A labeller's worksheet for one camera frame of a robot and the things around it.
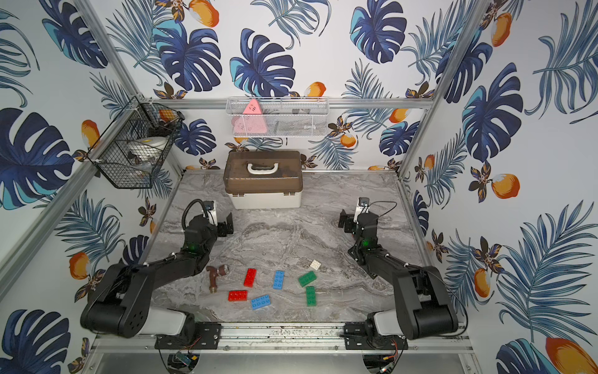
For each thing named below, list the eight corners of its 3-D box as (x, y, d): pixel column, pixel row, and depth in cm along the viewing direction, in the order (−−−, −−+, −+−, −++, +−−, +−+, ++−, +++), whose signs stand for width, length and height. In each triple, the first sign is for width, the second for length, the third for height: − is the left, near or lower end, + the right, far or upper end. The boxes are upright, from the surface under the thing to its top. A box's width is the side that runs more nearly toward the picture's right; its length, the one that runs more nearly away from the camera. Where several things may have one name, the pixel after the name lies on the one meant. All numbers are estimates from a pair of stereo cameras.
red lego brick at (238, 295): (228, 301, 84) (227, 299, 82) (230, 292, 86) (229, 290, 84) (247, 301, 84) (246, 299, 82) (248, 292, 86) (247, 290, 84)
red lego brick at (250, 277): (244, 286, 87) (243, 284, 85) (248, 270, 91) (247, 267, 89) (253, 287, 87) (252, 285, 85) (257, 271, 90) (256, 269, 89)
